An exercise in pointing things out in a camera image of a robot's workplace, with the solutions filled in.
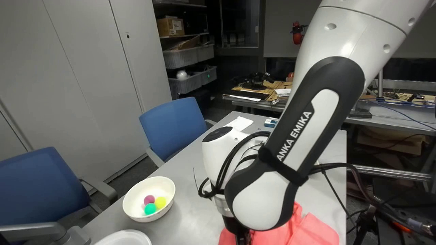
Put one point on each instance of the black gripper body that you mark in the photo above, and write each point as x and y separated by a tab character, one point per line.
239	231

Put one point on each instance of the coral red sweatshirt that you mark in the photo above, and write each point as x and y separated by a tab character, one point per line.
314	229

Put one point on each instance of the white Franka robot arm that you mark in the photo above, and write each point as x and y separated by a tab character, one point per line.
345	45

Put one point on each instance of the yellow ball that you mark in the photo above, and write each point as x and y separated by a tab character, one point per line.
160	201

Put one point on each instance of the green ball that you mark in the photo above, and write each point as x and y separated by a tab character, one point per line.
150	208

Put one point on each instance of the pink ball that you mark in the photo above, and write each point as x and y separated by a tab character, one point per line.
149	199

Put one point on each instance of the white bowl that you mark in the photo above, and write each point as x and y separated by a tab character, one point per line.
137	204

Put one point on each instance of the white paper sheet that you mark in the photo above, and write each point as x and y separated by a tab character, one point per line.
240	122

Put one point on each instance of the small blue box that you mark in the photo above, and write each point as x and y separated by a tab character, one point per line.
272	122

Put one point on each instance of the white plate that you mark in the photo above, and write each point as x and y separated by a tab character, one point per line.
125	238

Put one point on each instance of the blue office chair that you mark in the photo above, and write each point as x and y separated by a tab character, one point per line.
175	124
36	185

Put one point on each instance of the black tripod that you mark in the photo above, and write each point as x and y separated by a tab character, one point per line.
363	226

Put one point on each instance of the cluttered workbench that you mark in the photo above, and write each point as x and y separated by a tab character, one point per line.
254	92

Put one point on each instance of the grey storage bin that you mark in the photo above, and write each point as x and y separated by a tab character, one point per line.
193	82
186	56

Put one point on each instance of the orange clamp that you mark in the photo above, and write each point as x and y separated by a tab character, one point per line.
402	224

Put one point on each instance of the white round object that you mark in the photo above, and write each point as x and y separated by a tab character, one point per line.
182	75

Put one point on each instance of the brown cardboard box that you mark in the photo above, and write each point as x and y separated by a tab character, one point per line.
390	143

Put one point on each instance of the dark glass-door cabinet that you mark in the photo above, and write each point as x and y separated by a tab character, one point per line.
239	27

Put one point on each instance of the red figure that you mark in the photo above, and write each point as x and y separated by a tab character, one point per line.
298	31

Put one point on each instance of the dark storage shelf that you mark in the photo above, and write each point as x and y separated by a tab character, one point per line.
186	27

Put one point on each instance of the light grey cabinet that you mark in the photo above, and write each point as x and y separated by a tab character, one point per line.
69	68

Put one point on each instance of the aluminium rail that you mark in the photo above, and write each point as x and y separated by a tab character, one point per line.
390	171

